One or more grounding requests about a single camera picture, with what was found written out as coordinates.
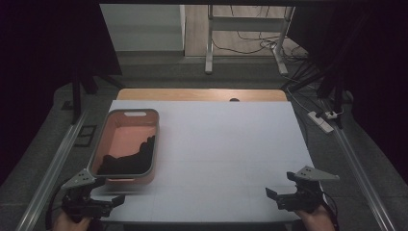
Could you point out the white table cover sheet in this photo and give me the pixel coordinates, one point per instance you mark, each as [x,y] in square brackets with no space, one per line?
[221,150]

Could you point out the black curtain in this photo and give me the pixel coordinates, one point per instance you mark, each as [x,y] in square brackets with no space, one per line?
[48,64]
[362,64]

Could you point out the person's left hand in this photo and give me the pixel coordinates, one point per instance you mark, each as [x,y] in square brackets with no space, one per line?
[69,224]

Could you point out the person's right hand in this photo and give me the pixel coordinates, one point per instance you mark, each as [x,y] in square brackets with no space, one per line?
[316,221]

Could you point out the white cabinet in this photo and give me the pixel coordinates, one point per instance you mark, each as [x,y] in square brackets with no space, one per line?
[142,29]

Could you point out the wooden table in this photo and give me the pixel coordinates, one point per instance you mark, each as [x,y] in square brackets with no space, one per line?
[192,94]

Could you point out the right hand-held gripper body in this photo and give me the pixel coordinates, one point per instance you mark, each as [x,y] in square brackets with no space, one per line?
[304,192]

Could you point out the white power strip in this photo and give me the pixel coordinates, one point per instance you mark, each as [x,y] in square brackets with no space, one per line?
[320,122]

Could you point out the aluminium rail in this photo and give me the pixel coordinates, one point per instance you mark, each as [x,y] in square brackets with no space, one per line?
[359,166]
[51,173]

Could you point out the white metal desk frame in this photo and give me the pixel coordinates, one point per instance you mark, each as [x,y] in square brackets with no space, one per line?
[210,38]

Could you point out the black floor socket plate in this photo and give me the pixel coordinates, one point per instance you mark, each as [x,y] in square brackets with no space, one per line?
[85,135]

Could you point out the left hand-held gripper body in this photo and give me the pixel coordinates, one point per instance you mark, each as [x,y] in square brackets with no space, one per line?
[77,200]

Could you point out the black stand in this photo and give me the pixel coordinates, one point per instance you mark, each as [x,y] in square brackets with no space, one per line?
[338,96]
[76,96]

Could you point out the pink basket with grey rim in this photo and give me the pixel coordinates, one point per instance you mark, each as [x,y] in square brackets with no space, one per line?
[125,128]

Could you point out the dark cloth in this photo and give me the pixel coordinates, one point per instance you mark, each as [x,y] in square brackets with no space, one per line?
[131,162]

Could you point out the white plug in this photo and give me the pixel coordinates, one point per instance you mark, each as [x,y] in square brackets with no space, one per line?
[333,114]

